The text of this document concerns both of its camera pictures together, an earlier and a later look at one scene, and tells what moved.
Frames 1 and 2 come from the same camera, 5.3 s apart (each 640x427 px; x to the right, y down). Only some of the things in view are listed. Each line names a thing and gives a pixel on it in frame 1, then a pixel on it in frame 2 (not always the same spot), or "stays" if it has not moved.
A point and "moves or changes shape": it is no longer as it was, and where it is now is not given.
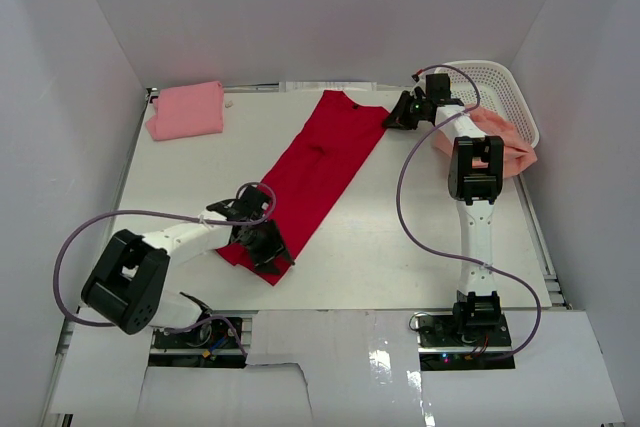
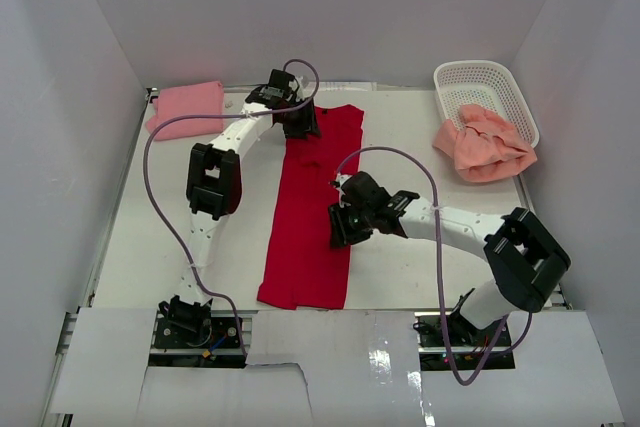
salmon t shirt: [518, 155] stays
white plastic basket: [492, 87] stays
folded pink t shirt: [187, 111] stays
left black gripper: [261, 260] -> [307, 125]
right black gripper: [398, 118] -> [341, 235]
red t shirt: [315, 171] moves or changes shape
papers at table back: [327, 86] stays
